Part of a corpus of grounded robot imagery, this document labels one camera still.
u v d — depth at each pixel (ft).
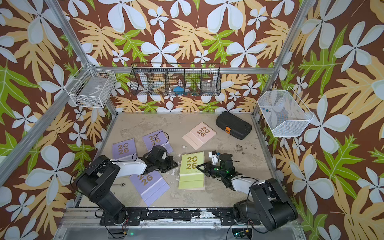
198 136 3.44
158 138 3.43
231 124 3.43
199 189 2.70
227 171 2.32
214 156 2.71
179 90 3.08
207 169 2.50
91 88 2.79
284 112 2.73
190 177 2.80
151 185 2.76
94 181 1.51
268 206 1.40
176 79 3.18
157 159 2.49
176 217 2.46
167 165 2.63
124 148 3.23
